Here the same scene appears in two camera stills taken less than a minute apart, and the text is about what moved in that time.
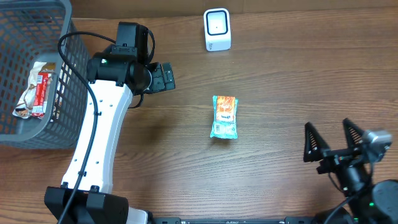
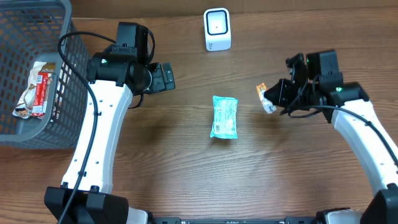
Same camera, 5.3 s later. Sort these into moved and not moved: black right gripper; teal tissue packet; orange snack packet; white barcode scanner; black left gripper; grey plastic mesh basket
Moved: orange snack packet; black right gripper
Not moved: teal tissue packet; white barcode scanner; grey plastic mesh basket; black left gripper
